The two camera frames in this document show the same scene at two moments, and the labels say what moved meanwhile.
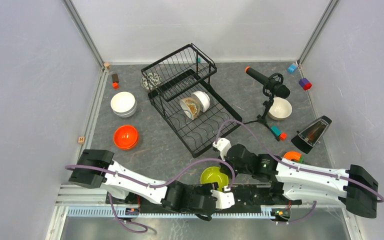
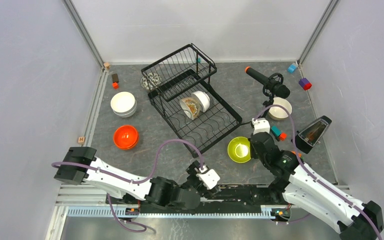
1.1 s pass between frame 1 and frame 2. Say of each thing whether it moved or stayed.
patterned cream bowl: stayed
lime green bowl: moved
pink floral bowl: stayed
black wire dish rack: stayed
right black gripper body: moved
